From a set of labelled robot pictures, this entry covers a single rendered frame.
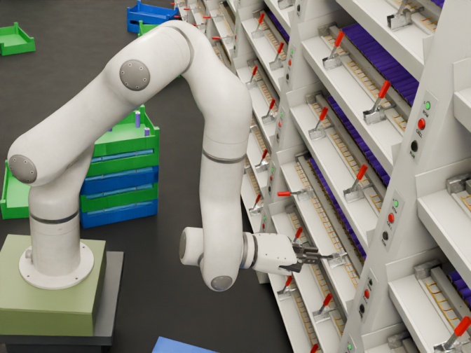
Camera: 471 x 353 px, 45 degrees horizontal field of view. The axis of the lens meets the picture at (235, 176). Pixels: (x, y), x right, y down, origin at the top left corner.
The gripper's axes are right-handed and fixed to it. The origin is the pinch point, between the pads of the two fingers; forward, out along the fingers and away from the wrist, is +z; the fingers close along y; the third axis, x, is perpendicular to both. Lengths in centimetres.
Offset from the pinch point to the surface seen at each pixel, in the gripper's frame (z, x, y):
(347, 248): 9.5, 2.4, -0.8
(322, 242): 6.7, -2.2, -7.8
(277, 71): 4, 18, -68
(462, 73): -6, 60, 25
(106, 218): -39, -60, -82
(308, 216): 6.3, -2.4, -18.6
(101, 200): -42, -52, -82
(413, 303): 3.7, 18.0, 31.8
